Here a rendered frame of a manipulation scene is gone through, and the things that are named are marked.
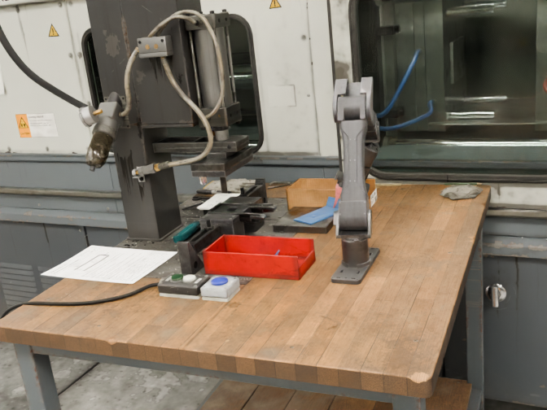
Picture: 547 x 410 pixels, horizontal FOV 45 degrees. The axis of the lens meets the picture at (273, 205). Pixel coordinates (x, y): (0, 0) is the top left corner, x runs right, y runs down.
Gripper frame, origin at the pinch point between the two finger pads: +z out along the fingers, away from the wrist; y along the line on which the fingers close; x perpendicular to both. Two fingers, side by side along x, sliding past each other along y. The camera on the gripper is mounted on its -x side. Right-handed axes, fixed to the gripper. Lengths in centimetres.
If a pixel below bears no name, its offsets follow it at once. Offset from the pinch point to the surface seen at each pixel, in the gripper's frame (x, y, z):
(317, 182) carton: -18.7, 8.8, 1.4
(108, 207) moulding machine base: -73, 86, 66
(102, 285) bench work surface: 43, 47, 31
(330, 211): 1.0, 2.1, 2.2
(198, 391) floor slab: -48, 17, 114
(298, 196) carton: -8.1, 12.5, 4.8
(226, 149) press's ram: 16.6, 34.7, -6.8
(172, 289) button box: 50, 29, 19
